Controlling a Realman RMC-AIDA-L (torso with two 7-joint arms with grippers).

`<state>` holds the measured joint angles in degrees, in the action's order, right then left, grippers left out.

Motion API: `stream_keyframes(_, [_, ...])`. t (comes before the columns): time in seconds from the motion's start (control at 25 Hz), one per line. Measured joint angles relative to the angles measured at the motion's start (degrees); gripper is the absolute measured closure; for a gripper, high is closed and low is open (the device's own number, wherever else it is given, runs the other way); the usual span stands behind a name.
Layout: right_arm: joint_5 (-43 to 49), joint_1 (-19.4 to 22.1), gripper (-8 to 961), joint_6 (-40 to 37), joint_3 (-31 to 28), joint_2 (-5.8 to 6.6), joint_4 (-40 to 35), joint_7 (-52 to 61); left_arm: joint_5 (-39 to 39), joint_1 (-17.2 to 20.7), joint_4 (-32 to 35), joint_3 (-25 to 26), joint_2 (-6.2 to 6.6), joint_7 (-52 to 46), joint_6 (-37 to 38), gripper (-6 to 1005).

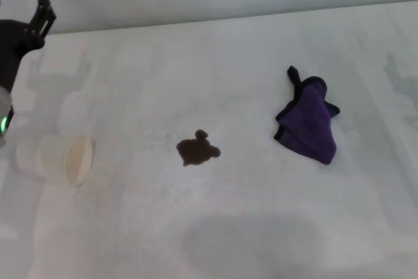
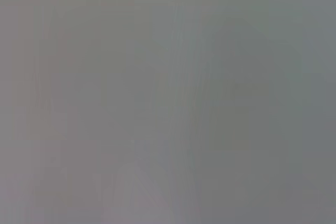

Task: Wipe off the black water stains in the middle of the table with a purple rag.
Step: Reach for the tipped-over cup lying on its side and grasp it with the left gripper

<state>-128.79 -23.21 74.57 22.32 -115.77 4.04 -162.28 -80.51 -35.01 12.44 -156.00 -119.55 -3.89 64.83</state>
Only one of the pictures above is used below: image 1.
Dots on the white paper cup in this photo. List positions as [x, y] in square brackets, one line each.
[70, 161]

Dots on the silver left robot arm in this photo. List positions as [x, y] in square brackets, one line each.
[4, 112]

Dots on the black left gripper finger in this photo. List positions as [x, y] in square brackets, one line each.
[42, 19]

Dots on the purple rag with black trim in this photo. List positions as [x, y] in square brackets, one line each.
[310, 119]

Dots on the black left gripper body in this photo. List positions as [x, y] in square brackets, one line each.
[13, 43]

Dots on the dark brown liquid stain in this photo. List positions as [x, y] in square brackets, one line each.
[196, 152]

